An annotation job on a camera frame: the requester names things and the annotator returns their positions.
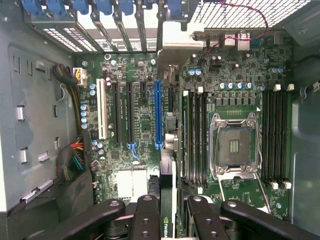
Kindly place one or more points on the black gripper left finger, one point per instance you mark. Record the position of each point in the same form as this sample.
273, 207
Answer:
146, 220

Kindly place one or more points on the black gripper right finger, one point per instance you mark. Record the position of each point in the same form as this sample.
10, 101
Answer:
207, 222

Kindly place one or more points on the silver chipset heatsink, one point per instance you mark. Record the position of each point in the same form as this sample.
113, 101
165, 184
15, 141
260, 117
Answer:
131, 183

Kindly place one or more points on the blue SATA connector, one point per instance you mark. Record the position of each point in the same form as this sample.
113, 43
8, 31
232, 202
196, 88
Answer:
132, 150

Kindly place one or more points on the black plastic inner cover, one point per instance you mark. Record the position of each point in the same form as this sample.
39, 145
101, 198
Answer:
75, 192

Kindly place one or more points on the metal CPU socket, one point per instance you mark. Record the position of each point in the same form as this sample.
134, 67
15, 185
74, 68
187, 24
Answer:
235, 145

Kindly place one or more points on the black RAM slot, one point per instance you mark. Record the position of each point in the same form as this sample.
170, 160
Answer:
272, 135
205, 140
278, 135
198, 140
285, 135
265, 135
191, 140

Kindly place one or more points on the silver socket locking lever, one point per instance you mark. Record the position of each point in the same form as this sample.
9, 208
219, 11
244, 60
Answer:
260, 150

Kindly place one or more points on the green motherboard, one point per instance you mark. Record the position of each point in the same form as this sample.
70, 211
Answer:
145, 120

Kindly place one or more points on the blue expansion slot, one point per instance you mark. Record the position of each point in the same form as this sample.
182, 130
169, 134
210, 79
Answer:
159, 115

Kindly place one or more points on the white expansion slot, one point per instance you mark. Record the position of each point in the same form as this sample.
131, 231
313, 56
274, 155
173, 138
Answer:
102, 110

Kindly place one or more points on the grey open PC case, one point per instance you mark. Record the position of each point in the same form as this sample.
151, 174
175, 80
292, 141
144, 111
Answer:
305, 150

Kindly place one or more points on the short black expansion slot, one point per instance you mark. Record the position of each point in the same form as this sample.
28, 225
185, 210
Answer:
143, 90

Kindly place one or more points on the white power connector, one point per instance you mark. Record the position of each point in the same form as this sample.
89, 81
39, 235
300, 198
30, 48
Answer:
80, 76

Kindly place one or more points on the grey power supply unit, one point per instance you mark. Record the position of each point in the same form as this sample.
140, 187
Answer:
37, 100

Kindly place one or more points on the blue slot retainer clip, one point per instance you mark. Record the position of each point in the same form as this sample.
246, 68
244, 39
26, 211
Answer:
80, 6
32, 7
105, 7
55, 7
128, 7
178, 8

